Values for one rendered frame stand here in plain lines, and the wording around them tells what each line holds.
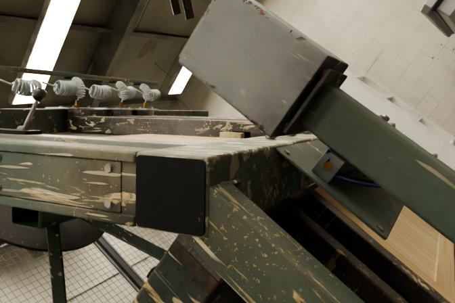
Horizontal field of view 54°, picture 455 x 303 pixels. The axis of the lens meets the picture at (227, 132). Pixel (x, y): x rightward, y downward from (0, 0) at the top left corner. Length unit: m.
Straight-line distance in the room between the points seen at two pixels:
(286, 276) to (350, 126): 0.20
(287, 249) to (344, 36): 6.14
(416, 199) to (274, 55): 0.23
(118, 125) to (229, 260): 1.32
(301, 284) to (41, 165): 0.45
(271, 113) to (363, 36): 6.06
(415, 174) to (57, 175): 0.52
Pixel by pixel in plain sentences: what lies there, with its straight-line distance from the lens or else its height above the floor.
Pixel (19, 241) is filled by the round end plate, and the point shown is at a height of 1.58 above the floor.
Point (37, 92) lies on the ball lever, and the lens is 1.26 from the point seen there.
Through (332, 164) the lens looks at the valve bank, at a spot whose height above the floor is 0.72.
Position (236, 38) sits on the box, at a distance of 0.56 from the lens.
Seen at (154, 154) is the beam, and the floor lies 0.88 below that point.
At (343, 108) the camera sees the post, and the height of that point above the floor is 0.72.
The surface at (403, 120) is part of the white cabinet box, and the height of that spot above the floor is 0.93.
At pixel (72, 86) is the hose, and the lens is 1.99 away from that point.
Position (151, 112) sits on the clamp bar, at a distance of 2.37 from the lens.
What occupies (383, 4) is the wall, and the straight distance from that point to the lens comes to 6.57.
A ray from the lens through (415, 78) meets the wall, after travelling 6.44.
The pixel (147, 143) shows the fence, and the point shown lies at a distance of 0.94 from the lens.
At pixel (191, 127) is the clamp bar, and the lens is 1.65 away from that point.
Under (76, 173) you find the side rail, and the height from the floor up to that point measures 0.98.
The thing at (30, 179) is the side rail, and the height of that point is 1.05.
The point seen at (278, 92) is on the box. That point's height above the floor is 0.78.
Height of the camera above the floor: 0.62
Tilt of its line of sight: 19 degrees up
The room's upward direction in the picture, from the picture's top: 50 degrees counter-clockwise
